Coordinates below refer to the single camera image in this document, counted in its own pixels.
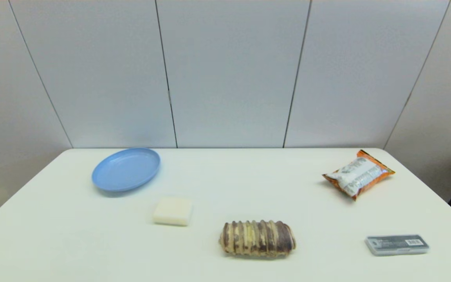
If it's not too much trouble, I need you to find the blue oval plate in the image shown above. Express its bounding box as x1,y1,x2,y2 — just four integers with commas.
92,148,161,193

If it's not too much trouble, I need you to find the orange white snack bag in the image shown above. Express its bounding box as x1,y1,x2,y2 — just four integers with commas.
322,150,396,201

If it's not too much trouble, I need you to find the grey plastic case with barcode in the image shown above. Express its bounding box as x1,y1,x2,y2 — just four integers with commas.
365,234,430,257

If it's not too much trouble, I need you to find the striped long bread roll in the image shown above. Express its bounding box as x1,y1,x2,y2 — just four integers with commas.
219,220,297,258

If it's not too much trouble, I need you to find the cream rectangular soap block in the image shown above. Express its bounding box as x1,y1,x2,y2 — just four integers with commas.
153,196,193,227

